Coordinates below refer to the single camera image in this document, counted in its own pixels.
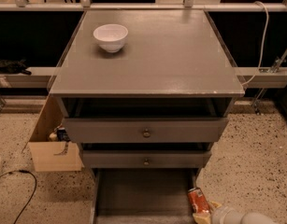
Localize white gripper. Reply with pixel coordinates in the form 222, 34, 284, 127
193, 201, 242, 224

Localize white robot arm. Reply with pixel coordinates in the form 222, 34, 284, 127
193, 201, 279, 224

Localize grey open bottom drawer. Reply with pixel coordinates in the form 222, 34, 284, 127
89, 169, 196, 224

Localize grey drawer cabinet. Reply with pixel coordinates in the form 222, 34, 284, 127
47, 8, 246, 224

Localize grey middle drawer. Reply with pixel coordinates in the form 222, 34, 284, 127
82, 150, 211, 169

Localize grey top drawer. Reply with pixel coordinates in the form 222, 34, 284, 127
62, 118, 228, 143

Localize items inside cardboard box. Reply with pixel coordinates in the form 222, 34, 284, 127
49, 126, 70, 142

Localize cardboard box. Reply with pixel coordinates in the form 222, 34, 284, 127
28, 96, 83, 172

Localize white ceramic bowl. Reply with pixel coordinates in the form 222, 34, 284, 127
93, 24, 128, 53

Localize black object on shelf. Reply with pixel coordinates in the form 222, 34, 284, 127
0, 59, 32, 76

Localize black floor cable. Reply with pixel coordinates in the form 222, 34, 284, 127
0, 169, 38, 224

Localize white hanging cable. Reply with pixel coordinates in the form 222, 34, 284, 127
241, 1, 270, 87

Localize metal rail frame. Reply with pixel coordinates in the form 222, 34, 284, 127
0, 0, 287, 12

